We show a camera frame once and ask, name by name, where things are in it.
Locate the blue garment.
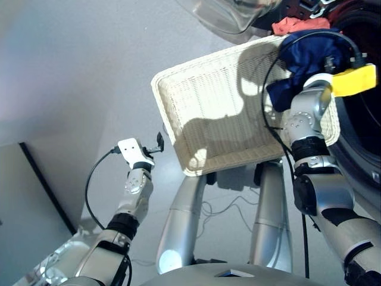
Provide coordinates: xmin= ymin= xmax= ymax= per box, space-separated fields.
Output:
xmin=266 ymin=28 xmax=349 ymax=113

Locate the red garment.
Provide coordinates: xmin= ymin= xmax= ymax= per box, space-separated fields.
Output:
xmin=271 ymin=1 xmax=368 ymax=36

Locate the pale woven basket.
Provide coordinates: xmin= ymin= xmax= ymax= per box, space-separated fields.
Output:
xmin=151 ymin=34 xmax=341 ymax=178

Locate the basket stand with black casters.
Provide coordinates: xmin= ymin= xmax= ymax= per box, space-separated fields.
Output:
xmin=205 ymin=162 xmax=264 ymax=191

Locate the grey washing machine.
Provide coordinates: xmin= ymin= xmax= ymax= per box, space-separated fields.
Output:
xmin=279 ymin=0 xmax=381 ymax=233

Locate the round washing machine door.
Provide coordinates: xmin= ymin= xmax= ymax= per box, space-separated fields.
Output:
xmin=175 ymin=0 xmax=286 ymax=45

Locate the silver robot leg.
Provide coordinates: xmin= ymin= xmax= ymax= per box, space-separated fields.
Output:
xmin=155 ymin=174 xmax=208 ymax=275
xmin=248 ymin=162 xmax=294 ymax=273

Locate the grey robot torso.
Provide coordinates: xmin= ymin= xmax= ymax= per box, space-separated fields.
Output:
xmin=138 ymin=263 xmax=312 ymax=286

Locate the grey panel with black edge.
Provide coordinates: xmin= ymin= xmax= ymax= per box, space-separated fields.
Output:
xmin=0 ymin=142 xmax=77 ymax=286

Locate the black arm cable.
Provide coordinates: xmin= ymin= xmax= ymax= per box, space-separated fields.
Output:
xmin=85 ymin=147 xmax=133 ymax=286
xmin=261 ymin=31 xmax=369 ymax=279

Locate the thin white cable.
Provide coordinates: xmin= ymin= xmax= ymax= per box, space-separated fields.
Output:
xmin=130 ymin=195 xmax=260 ymax=266

